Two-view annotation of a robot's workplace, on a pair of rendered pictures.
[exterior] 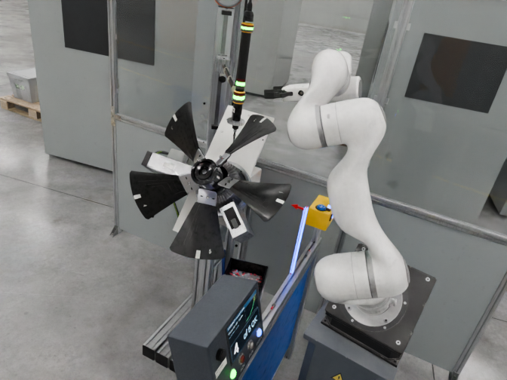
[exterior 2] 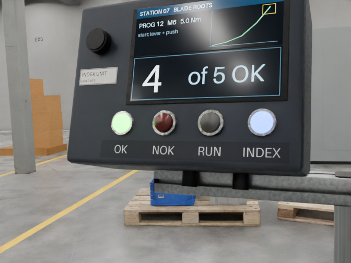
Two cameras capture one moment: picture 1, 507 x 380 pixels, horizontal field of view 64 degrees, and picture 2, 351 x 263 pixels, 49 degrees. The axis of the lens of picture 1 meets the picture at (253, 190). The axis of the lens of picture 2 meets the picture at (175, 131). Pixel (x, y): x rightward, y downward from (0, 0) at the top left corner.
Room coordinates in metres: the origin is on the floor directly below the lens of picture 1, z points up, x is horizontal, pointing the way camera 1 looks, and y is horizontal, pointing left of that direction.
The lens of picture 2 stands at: (0.72, -0.43, 1.14)
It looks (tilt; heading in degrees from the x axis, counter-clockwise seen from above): 5 degrees down; 91
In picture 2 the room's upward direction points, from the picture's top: 2 degrees counter-clockwise
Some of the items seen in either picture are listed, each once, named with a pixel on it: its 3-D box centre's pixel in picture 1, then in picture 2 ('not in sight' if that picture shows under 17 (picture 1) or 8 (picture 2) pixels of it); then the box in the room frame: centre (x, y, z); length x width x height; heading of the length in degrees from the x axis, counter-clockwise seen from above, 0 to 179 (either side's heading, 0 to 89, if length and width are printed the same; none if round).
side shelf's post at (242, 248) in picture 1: (241, 252); not in sight; (2.07, 0.01, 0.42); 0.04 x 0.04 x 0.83; 68
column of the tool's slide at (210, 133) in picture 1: (210, 168); not in sight; (2.22, 0.27, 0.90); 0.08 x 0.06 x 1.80; 103
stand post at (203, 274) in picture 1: (201, 286); not in sight; (1.66, 0.19, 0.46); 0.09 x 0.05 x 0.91; 68
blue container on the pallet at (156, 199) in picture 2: not in sight; (175, 186); (0.62, 3.25, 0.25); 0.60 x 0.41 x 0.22; 84
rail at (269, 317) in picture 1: (284, 294); not in sight; (1.29, -0.19, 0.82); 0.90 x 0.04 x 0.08; 158
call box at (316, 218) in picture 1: (321, 213); not in sight; (1.66, -0.34, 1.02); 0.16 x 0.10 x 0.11; 158
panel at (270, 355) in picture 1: (270, 355); not in sight; (1.29, -0.19, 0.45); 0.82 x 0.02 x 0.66; 158
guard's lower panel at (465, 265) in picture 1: (271, 235); not in sight; (2.18, -0.16, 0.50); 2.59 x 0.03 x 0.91; 68
